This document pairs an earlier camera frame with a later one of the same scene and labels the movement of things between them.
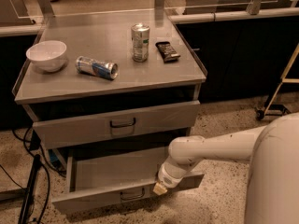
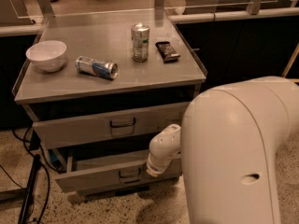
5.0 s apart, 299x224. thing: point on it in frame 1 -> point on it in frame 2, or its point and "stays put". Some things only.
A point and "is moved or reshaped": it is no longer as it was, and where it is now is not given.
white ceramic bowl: [48, 55] stays put
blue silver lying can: [90, 66] stays put
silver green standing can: [140, 36] stays put
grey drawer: [106, 178] is moved or reshaped
